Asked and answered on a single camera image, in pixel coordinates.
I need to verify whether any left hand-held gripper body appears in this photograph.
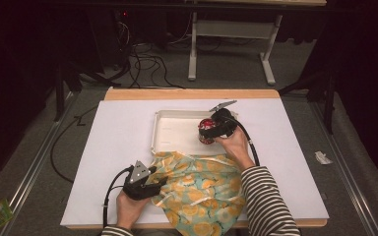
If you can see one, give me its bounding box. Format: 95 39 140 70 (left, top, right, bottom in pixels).
122 159 162 202

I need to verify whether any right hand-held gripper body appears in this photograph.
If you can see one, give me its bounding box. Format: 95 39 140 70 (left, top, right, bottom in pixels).
205 99 239 140

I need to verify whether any brown jar with red lid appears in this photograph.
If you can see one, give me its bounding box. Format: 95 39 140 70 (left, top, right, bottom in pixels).
198 118 218 146

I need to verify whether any white plastic tray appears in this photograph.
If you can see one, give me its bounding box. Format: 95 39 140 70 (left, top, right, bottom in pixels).
150 109 239 157

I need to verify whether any lemon print cloth bag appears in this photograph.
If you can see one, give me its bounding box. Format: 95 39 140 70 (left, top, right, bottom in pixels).
149 150 248 236

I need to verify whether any person's right hand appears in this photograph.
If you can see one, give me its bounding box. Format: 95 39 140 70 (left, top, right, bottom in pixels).
213 127 256 172

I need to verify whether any person's left hand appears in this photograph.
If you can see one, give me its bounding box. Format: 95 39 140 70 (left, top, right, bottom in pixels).
115 190 153 230

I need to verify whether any crumpled white paper scrap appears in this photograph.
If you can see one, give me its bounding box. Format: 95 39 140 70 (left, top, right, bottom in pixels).
314 150 334 166

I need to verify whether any black metal stand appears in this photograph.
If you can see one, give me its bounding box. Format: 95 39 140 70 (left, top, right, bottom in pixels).
52 60 84 123
278 70 339 136

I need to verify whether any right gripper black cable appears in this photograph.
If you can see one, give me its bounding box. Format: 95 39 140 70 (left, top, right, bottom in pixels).
230 117 261 167

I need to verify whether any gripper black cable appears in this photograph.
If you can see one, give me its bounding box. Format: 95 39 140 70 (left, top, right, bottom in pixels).
230 117 261 167
101 165 135 229

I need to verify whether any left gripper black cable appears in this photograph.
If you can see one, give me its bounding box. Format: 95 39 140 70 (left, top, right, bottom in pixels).
101 165 135 229

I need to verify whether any tangle of black floor cables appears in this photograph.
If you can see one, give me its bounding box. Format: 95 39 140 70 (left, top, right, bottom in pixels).
112 19 186 90

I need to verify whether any white metal desk frame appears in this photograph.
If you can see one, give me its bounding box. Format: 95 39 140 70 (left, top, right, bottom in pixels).
187 12 284 87

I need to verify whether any long black floor cable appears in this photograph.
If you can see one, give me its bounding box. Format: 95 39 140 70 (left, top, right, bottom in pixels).
49 104 99 184

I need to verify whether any metal floor rail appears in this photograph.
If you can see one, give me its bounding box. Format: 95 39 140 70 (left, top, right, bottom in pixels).
0 92 80 236
309 99 378 236

